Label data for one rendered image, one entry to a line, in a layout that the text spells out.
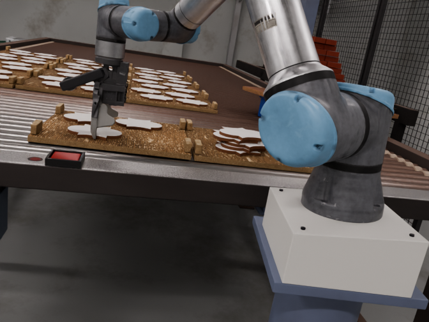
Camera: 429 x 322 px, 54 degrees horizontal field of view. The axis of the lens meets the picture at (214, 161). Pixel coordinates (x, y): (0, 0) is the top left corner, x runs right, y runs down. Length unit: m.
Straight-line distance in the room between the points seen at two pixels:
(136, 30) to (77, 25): 6.07
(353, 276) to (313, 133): 0.26
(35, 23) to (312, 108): 6.79
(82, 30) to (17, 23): 0.97
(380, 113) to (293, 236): 0.25
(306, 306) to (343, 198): 0.22
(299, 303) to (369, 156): 0.30
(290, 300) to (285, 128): 0.37
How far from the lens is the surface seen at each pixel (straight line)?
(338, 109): 0.66
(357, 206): 0.77
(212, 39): 6.85
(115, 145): 1.11
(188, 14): 1.06
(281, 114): 0.64
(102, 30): 1.13
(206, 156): 1.11
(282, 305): 0.88
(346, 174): 0.77
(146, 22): 1.03
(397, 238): 0.76
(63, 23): 7.14
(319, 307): 0.84
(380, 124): 0.76
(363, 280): 0.77
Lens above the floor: 1.24
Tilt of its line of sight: 16 degrees down
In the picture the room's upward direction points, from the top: 9 degrees clockwise
